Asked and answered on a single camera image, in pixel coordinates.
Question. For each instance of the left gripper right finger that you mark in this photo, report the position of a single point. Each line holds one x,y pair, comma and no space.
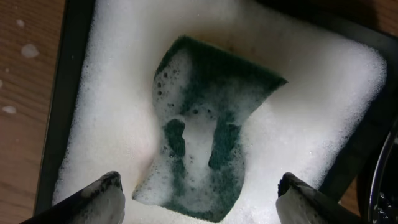
298,202

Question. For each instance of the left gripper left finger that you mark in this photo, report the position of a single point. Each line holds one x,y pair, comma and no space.
102,201

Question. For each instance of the green yellow sponge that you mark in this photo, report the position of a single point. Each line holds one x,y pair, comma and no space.
202,96

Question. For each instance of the round black tray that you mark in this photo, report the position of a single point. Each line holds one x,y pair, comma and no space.
377,183

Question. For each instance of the black rectangular soap tray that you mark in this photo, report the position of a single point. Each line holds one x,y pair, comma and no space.
335,109

